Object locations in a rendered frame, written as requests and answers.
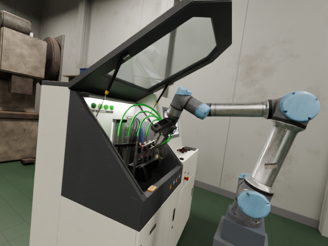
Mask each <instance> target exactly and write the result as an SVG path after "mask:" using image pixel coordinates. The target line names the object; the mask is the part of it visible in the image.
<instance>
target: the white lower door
mask: <svg viewBox="0 0 328 246"><path fill-rule="evenodd" d="M179 188H180V185H178V187H177V188H176V189H175V190H174V191H173V193H172V194H171V195H170V196H169V197H168V199H167V200H166V201H165V202H164V203H163V205H162V206H161V207H160V208H159V209H158V211H157V212H156V213H155V214H154V215H153V217H152V218H151V219H150V220H149V221H148V223H147V224H146V225H145V226H144V227H143V229H142V234H141V242H140V246H171V245H172V238H173V231H174V224H175V217H176V209H177V202H178V195H179Z"/></svg>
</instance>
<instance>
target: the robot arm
mask: <svg viewBox="0 0 328 246"><path fill-rule="evenodd" d="M191 94H192V92H191V91H190V90H189V89H187V88H185V87H182V86H180V87H179V88H178V90H177V92H176V93H175V95H174V98H173V100H172V102H171V104H170V106H169V108H168V110H167V113H166V115H167V116H168V117H165V118H164V119H162V120H160V121H158V122H157V123H155V124H153V125H151V130H152V131H154V132H155V133H154V142H155V146H159V145H161V144H162V143H164V142H165V141H166V140H167V138H168V135H169V134H171V135H174V133H175V131H176V129H177V126H176V123H177V121H178V119H179V118H180V115H181V113H182V111H183V109H184V110H186V111H188V112H189V113H191V114H193V115H194V116H196V117H197V118H199V119H201V120H203V119H205V118H206V117H264V118H265V119H271V121H272V123H273V127H272V129H271V131H270V134H269V136H268V138H267V140H266V143H265V145H264V147H263V149H262V151H261V154H260V156H259V158H258V160H257V162H256V165H255V167H254V169H253V171H252V173H251V174H248V173H240V174H239V177H238V184H237V191H236V197H235V201H234V202H233V204H232V206H231V207H230V211H229V214H230V216H231V217H232V219H234V220H235V221H236V222H238V223H240V224H241V225H244V226H247V227H250V228H259V227H261V225H262V218H264V217H266V216H267V215H268V214H269V212H270V201H271V199H272V197H273V195H274V189H273V187H272V186H273V184H274V182H275V180H276V178H277V176H278V174H279V171H280V169H281V167H282V165H283V163H284V161H285V159H286V157H287V155H288V153H289V151H290V149H291V147H292V144H293V142H294V140H295V138H296V136H297V134H298V133H299V132H302V131H305V129H306V127H307V125H308V123H309V121H310V120H312V119H313V118H315V117H316V116H317V114H318V113H319V111H320V103H319V100H318V99H317V98H316V97H315V96H314V95H313V94H311V93H309V92H306V91H295V92H291V93H288V94H286V95H285V96H283V97H281V98H278V99H272V100H266V101H264V102H228V103H203V102H201V101H199V100H197V99H196V98H194V97H192V96H191ZM174 130H175V131H174ZM173 131H174V133H173ZM162 134H163V135H162Z"/></svg>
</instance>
